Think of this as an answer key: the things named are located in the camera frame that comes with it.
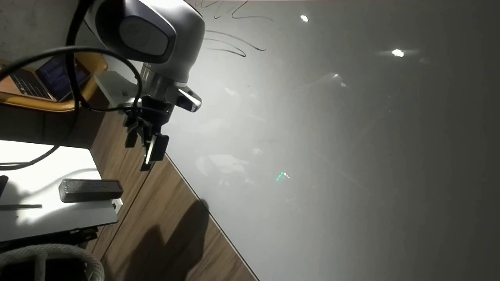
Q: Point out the small white tag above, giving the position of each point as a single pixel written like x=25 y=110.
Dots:
x=117 y=204

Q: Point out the small white side table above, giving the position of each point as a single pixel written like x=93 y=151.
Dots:
x=47 y=212

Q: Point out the white round hoop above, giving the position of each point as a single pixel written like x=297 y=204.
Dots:
x=56 y=251

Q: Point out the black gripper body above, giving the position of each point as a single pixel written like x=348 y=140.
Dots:
x=150 y=113

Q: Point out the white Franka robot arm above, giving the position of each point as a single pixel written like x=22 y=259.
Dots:
x=173 y=25

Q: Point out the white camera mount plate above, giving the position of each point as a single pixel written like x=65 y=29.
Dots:
x=117 y=87

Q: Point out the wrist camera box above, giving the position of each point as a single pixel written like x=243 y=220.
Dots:
x=187 y=98

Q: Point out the open laptop computer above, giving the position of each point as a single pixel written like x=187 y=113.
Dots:
x=48 y=78

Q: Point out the yellow wooden chair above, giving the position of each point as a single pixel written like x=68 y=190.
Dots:
x=47 y=104

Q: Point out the black whiteboard eraser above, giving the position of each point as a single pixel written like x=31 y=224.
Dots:
x=90 y=188

